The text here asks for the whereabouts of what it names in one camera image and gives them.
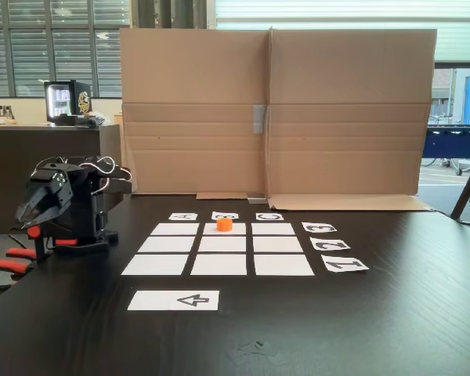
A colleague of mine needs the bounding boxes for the white grid sheet, black tape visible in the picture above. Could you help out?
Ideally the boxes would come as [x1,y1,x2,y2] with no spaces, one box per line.
[120,222,315,277]

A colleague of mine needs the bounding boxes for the dark counter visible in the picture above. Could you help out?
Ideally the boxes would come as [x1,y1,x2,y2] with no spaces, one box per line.
[0,124,123,236]

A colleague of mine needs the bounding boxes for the black orange clamp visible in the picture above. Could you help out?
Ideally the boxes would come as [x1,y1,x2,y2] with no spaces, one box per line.
[0,225,81,294]

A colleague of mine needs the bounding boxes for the black mini fridge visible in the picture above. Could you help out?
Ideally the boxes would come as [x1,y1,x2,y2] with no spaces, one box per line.
[43,80,92,126]

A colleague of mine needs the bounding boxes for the bottle carrier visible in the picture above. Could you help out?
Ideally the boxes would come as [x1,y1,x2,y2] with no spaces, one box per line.
[0,103,17,126]

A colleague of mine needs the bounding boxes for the white arrow paper sheet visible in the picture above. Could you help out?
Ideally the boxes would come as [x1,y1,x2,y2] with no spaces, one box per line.
[127,289,220,313]

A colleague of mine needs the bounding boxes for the brown cardboard screen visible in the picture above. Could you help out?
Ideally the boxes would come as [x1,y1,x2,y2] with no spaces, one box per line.
[266,27,438,212]
[119,27,273,201]

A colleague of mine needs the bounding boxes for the grey tape strip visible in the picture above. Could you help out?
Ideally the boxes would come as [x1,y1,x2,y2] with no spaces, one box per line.
[247,104,268,204]

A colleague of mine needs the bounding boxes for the paper label number 3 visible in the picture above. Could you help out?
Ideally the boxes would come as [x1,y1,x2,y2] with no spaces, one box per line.
[301,221,338,234]

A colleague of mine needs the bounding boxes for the paper label number 2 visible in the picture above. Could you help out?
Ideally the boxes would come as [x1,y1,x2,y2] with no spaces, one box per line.
[309,237,352,251]

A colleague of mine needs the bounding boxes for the paper label number 1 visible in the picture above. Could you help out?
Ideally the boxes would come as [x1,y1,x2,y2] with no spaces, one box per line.
[320,258,370,273]

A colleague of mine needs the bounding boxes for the dark slanted stand leg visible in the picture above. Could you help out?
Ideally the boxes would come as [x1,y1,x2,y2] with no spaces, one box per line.
[450,136,470,220]

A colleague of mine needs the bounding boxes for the red white servo cable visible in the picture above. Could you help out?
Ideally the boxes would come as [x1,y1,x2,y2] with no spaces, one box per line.
[34,155,132,193]

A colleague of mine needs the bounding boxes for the black power cable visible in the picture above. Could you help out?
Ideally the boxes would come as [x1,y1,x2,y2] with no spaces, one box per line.
[7,225,36,251]

